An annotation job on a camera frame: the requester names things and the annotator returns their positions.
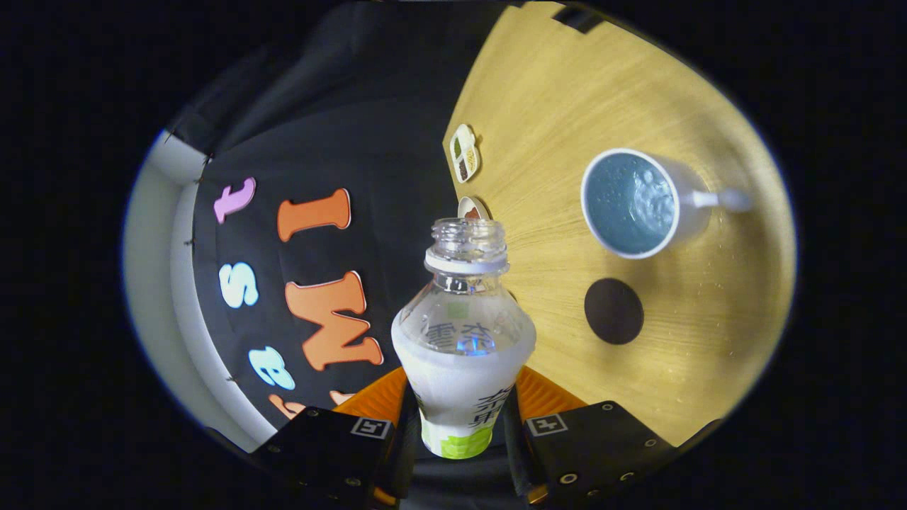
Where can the clear white-labelled juice bottle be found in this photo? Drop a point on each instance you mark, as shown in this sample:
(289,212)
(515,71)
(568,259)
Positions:
(460,382)

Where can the white plate with red snacks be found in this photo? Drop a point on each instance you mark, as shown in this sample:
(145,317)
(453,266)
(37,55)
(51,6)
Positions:
(473,207)

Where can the wooden table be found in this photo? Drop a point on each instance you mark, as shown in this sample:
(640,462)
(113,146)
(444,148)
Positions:
(567,106)

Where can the white divided dish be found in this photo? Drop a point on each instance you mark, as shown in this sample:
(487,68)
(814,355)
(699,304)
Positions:
(465,154)

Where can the small black block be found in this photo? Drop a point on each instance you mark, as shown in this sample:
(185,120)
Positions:
(577,19)

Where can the white cup with blue inside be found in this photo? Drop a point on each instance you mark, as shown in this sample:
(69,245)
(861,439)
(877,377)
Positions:
(691,219)

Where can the dark brown round coaster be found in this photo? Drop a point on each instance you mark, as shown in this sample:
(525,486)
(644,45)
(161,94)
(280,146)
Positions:
(613,312)

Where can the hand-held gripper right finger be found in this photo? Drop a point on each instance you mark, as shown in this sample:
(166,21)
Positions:
(511,453)

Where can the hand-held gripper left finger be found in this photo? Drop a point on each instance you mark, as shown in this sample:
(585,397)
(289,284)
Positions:
(405,453)

